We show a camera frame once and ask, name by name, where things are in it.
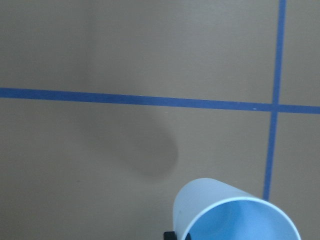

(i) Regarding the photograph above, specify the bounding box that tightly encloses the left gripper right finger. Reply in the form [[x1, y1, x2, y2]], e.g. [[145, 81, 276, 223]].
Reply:
[[185, 232, 192, 240]]

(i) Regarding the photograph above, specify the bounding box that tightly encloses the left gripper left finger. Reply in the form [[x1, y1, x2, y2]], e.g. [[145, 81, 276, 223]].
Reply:
[[163, 231, 177, 240]]

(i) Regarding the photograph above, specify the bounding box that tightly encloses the light blue cup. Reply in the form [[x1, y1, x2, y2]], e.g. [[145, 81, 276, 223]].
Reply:
[[172, 178, 301, 240]]

